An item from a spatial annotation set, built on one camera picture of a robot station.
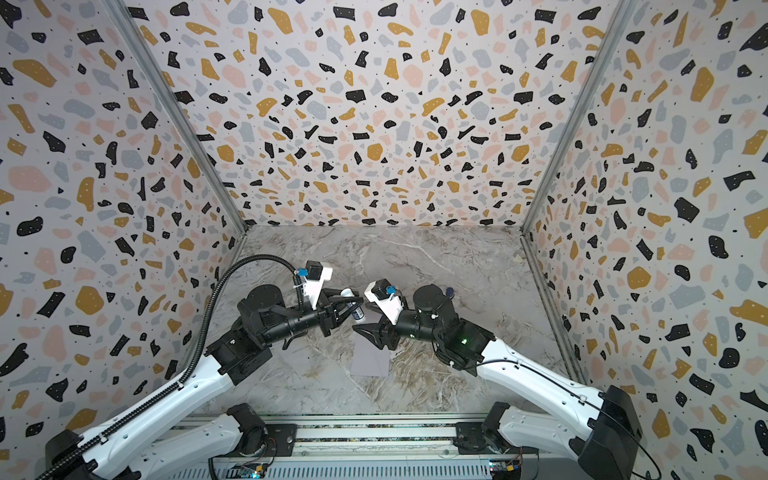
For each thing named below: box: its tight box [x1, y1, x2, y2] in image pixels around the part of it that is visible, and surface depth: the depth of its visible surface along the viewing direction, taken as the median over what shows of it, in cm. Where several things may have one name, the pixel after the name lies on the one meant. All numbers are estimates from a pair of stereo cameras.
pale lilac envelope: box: [351, 332, 391, 378], surface depth 88 cm
